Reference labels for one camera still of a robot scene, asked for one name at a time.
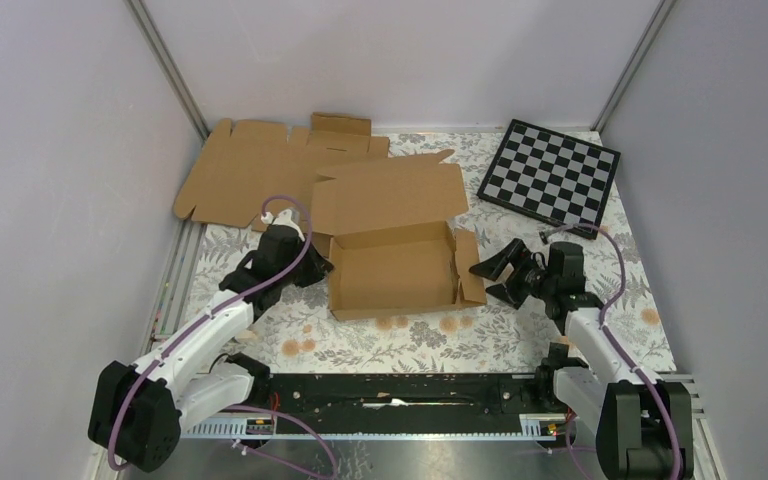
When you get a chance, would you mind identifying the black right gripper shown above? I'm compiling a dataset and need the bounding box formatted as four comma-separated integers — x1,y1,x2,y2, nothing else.
468,238,557,310

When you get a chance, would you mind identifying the cardboard box sheet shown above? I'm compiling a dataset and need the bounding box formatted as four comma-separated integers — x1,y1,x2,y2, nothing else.
312,149,487,321

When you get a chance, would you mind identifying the black white checkerboard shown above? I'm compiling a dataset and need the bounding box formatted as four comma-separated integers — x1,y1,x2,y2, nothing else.
477,119,621,226

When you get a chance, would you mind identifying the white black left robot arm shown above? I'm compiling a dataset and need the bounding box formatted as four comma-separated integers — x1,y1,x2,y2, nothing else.
87,223,334,472

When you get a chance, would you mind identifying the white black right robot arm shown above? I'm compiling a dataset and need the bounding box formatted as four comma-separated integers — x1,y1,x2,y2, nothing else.
470,239,694,479

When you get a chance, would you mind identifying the lower flat cardboard sheet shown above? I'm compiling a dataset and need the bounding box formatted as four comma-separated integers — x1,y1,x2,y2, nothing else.
173,112,390,228

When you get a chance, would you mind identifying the floral patterned table mat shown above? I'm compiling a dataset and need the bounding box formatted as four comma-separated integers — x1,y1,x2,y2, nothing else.
178,131,678,376

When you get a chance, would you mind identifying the black base rail bar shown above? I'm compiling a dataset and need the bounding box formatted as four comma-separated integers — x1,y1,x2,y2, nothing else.
208,372,601,437

